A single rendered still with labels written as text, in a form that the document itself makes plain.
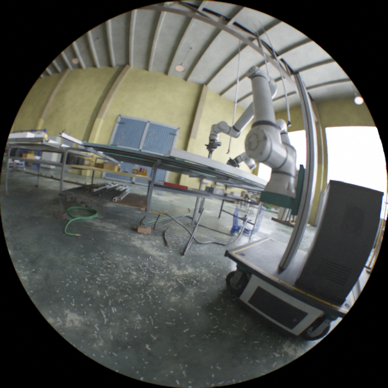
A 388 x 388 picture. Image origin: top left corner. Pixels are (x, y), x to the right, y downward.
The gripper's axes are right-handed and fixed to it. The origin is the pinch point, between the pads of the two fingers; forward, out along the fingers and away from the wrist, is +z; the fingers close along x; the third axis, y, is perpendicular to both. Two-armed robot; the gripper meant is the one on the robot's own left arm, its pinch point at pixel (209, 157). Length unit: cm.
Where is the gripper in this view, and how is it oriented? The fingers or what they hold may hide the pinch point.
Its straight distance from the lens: 119.3
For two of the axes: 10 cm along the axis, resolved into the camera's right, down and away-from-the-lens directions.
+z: -2.1, 9.8, 0.8
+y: -9.1, -1.6, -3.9
